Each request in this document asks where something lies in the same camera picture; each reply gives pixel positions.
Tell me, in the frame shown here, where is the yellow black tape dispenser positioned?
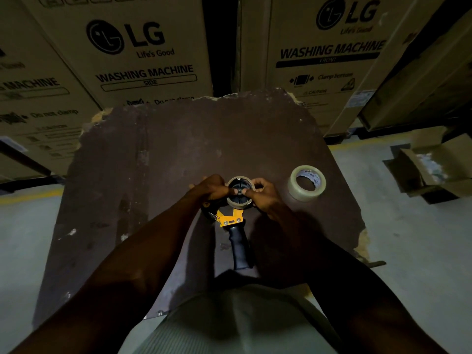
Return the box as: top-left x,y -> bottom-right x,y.
201,176 -> 259,271

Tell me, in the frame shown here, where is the clear tape roll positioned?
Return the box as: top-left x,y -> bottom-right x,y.
287,165 -> 327,202

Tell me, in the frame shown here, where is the person's left hand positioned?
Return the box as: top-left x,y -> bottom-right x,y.
188,174 -> 235,214

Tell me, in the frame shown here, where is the stack of large cardboard boxes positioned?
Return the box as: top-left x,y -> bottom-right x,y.
0,0 -> 472,183

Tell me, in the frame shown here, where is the pale green ribbed shirt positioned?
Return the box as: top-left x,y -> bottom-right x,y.
132,283 -> 344,354

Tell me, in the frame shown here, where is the person's left forearm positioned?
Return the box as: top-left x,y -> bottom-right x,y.
11,202 -> 214,354

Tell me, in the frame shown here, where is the person's right forearm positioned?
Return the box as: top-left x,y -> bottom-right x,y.
269,213 -> 449,354

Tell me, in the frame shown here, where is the person's right hand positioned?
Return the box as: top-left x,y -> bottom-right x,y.
241,177 -> 292,222

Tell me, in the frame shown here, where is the small open cardboard box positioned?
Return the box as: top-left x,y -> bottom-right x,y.
383,125 -> 472,205

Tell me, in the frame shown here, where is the dark wooden pallet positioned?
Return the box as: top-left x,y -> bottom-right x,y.
0,175 -> 67,194
324,125 -> 417,141

